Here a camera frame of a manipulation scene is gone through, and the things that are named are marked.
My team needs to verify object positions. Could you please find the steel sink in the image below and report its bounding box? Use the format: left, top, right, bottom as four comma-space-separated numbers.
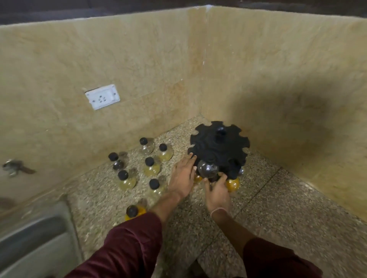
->
0, 198, 84, 278

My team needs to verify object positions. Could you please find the white wall socket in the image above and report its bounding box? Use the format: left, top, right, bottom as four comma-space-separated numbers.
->
85, 84, 121, 111

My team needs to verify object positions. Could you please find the clear glass spice jar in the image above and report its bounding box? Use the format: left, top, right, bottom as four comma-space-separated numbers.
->
197, 160, 220, 180

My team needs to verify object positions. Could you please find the maroon sleeve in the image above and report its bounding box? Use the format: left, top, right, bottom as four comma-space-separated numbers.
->
243, 237, 324, 278
64, 212, 163, 278

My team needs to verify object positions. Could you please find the person's left forearm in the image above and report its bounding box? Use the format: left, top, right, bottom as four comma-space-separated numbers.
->
149, 190, 184, 224

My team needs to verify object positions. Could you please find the maroon left sleeve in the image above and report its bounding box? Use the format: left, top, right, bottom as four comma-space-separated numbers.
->
64, 212, 163, 278

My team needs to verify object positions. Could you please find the maroon right sleeve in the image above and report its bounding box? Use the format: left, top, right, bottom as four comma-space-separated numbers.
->
243, 237, 324, 278

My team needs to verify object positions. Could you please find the person's right forearm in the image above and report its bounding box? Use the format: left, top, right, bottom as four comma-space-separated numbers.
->
211, 210, 256, 258

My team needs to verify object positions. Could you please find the person's left hand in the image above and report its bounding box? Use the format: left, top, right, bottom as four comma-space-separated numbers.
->
167, 153, 198, 200

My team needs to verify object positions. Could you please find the cluster of black-capped jars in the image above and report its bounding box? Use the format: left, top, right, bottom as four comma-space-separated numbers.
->
107, 137, 174, 222

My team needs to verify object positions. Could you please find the person's right hand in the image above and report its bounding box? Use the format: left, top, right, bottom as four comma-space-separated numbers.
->
204, 172, 233, 214

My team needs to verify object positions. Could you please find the black round spice rack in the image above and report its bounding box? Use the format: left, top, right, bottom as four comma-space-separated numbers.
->
188, 121, 250, 180

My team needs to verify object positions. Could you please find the metal wall tap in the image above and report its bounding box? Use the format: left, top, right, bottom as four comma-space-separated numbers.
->
2, 159, 37, 177

